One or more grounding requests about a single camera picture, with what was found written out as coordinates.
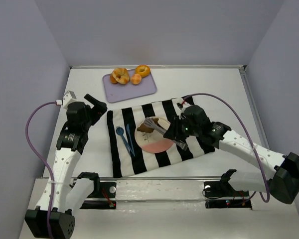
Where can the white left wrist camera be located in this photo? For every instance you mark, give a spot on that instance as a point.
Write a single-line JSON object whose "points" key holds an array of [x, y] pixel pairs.
{"points": [[68, 98]]}

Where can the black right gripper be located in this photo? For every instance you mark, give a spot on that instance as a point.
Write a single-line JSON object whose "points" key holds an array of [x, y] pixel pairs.
{"points": [[174, 130]]}

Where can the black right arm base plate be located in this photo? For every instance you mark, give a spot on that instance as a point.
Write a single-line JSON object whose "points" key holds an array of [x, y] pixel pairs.
{"points": [[222, 196]]}

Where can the yellow ring donut bread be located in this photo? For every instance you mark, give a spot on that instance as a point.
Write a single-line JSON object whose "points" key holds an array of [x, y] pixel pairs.
{"points": [[143, 70]]}

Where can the brown chocolate croissant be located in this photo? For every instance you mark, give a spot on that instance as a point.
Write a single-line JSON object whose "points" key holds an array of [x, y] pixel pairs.
{"points": [[159, 121]]}

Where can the metal serving tongs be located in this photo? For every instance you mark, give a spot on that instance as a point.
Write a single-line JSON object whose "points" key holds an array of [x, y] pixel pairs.
{"points": [[149, 122]]}

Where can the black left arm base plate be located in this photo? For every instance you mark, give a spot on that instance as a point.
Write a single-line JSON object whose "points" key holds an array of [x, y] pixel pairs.
{"points": [[104, 199]]}

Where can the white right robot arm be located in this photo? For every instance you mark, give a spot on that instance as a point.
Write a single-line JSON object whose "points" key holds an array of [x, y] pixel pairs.
{"points": [[279, 173]]}

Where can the cream pink floral plate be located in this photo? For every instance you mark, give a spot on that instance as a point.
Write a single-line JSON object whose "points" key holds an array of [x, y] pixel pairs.
{"points": [[152, 142]]}

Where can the blue plastic fork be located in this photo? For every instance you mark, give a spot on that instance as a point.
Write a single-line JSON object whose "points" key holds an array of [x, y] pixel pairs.
{"points": [[120, 132]]}

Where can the lavender plastic tray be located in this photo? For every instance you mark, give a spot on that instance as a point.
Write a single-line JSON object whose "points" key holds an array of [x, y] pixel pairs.
{"points": [[118, 92]]}

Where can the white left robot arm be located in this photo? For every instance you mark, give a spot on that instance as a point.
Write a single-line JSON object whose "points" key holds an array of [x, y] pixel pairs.
{"points": [[53, 215]]}

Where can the black white striped placemat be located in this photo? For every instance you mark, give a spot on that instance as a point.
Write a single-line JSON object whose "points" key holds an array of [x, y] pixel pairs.
{"points": [[125, 165]]}

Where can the aluminium front rail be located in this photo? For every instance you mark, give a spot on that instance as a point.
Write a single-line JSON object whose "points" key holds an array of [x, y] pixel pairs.
{"points": [[239, 175]]}

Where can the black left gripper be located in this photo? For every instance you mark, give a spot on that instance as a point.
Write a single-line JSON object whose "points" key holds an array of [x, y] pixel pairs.
{"points": [[94, 109]]}

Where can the small round peach bun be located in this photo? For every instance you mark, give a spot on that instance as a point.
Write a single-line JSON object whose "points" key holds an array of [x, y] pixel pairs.
{"points": [[136, 79]]}

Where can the blue plastic knife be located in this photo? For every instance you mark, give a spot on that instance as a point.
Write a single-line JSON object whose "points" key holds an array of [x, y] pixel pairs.
{"points": [[131, 146]]}

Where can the pale twisted bread roll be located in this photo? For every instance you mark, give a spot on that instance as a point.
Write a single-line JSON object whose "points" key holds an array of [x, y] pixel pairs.
{"points": [[121, 75]]}

